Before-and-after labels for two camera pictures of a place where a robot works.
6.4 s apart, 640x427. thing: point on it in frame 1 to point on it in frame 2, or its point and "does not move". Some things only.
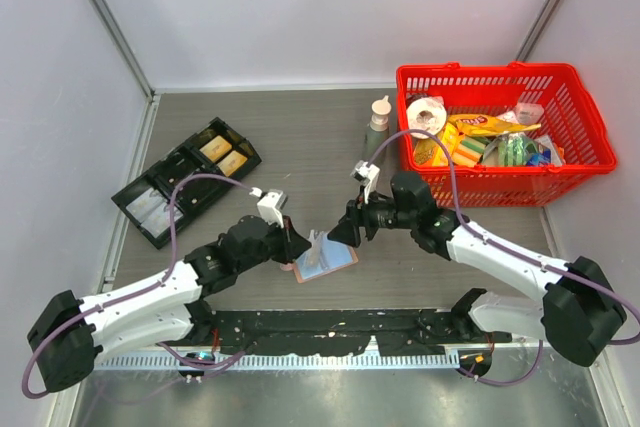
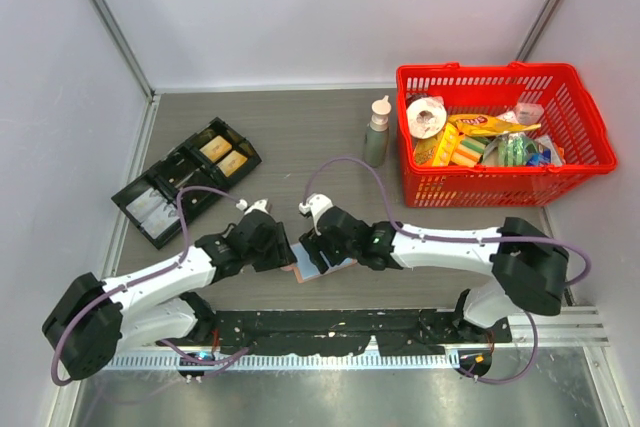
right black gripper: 348,229 to 313,243
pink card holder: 323,256 does not move
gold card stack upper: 216,148 does not move
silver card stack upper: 146,204 does not move
